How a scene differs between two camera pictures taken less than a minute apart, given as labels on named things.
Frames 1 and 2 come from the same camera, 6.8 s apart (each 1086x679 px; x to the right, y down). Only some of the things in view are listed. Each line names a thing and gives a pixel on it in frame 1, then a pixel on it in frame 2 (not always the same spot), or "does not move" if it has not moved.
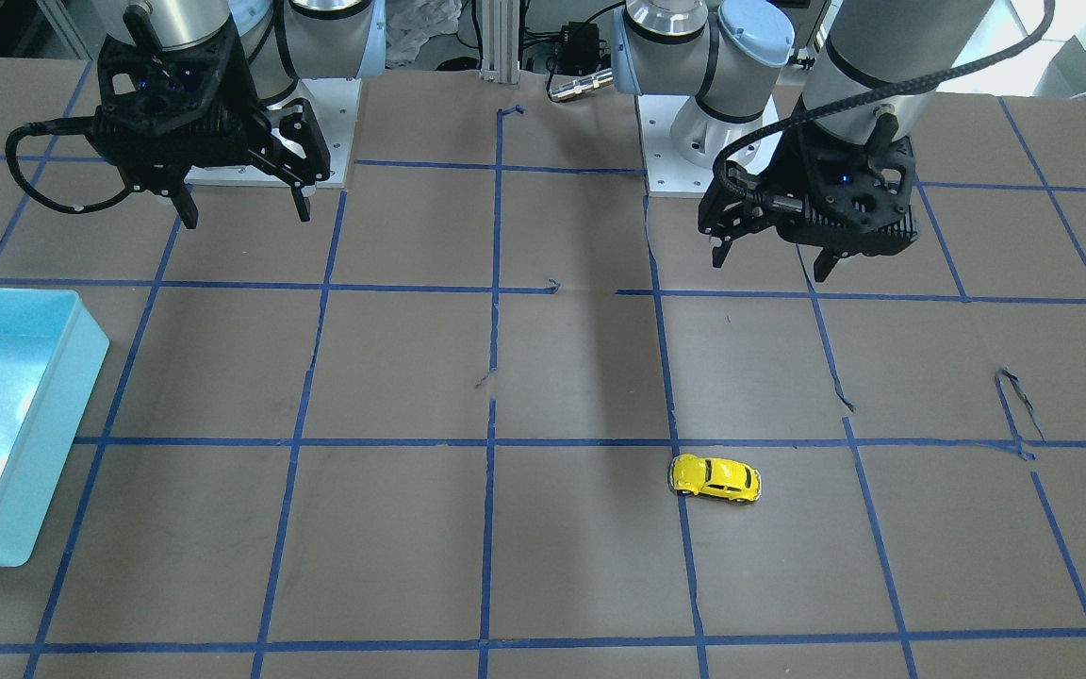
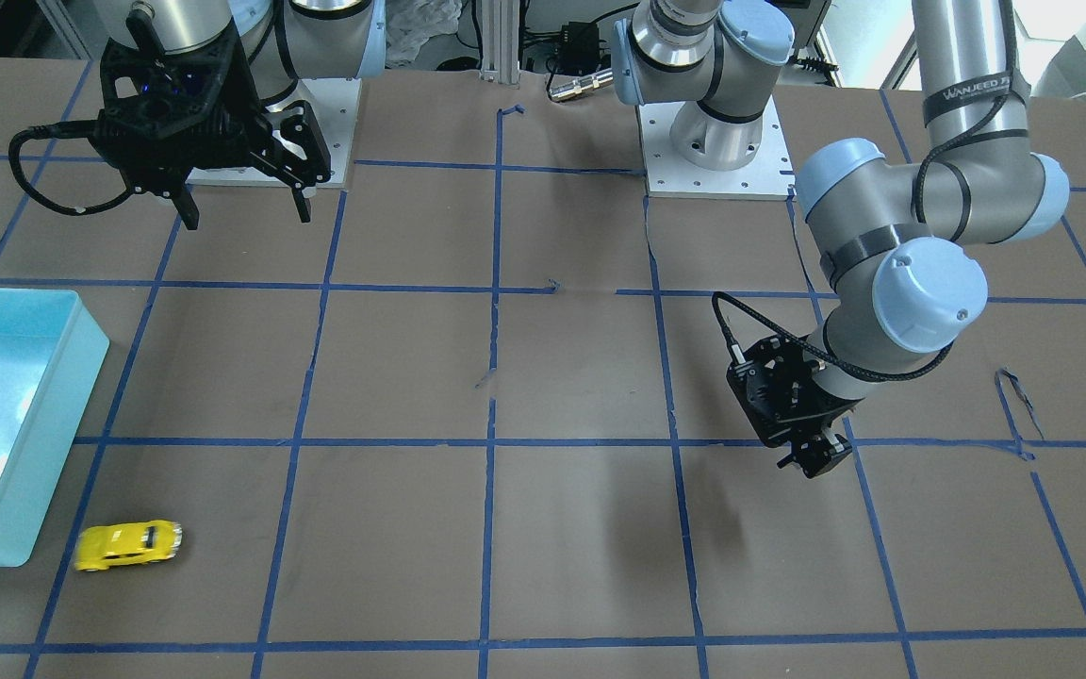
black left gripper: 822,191 → 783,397
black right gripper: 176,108 does not move
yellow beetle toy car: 718,477 → 100,547
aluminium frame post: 501,41 does not move
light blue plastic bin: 16,368 does not move
